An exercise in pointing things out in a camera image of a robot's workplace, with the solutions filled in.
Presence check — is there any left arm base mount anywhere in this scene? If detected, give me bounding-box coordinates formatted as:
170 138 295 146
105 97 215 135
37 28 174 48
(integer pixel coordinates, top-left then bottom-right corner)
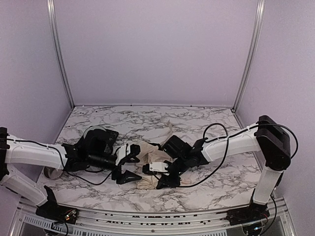
35 185 78 224

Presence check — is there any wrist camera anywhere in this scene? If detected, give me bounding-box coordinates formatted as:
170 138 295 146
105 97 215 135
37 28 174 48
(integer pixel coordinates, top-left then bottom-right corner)
115 144 140 166
142 161 172 176

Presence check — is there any green lidded bowl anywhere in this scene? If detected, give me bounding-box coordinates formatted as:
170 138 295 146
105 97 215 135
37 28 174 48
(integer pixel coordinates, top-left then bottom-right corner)
85 125 106 132

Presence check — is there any beige and black folding umbrella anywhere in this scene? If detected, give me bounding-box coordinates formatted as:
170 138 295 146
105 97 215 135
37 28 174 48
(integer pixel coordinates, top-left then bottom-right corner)
136 121 173 190

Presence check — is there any aluminium front rail frame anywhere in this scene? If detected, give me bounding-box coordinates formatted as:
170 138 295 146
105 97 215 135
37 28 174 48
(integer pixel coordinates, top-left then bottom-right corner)
8 198 296 236

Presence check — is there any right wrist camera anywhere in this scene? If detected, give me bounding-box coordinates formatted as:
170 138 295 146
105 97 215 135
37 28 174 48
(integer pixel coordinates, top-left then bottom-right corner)
142 161 172 176

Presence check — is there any left aluminium corner post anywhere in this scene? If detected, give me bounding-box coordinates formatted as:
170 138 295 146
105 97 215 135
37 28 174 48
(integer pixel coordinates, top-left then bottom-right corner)
47 0 75 110

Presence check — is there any aluminium corner post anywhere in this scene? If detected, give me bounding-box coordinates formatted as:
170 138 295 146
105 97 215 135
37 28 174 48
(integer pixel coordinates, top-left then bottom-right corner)
47 0 75 110
232 0 266 113

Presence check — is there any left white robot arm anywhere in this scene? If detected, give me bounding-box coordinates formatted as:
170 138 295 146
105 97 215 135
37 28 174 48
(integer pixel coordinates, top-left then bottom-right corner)
0 126 141 208

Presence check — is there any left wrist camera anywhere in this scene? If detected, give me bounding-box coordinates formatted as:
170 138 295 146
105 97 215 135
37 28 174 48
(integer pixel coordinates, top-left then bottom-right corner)
115 144 140 166

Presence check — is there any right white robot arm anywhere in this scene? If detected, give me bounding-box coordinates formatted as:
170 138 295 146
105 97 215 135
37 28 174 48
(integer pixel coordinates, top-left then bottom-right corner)
149 115 299 207

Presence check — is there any clear glass cup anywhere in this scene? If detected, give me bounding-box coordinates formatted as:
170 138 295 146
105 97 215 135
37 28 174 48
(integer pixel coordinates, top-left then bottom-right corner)
43 167 63 180

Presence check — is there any right aluminium corner post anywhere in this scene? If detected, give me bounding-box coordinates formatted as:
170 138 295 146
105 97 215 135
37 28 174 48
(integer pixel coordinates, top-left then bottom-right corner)
232 0 266 113

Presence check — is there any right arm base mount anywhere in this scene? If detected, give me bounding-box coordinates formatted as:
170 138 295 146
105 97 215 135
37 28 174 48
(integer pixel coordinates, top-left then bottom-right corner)
226 200 270 226

